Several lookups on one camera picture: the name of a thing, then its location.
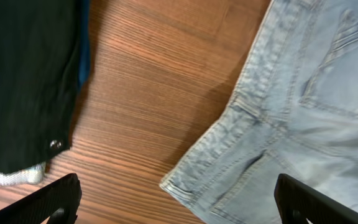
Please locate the black garment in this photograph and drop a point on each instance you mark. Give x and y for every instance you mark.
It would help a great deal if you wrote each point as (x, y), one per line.
(39, 60)

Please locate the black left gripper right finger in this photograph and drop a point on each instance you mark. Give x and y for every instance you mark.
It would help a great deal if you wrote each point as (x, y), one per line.
(298, 203)

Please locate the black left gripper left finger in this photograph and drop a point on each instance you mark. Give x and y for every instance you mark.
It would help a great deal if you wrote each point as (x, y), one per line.
(56, 203)

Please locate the light blue denim shorts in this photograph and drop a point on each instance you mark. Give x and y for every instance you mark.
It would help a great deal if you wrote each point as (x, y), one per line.
(294, 110)

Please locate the dark blue garment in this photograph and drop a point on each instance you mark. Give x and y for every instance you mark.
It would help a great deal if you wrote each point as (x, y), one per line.
(85, 58)

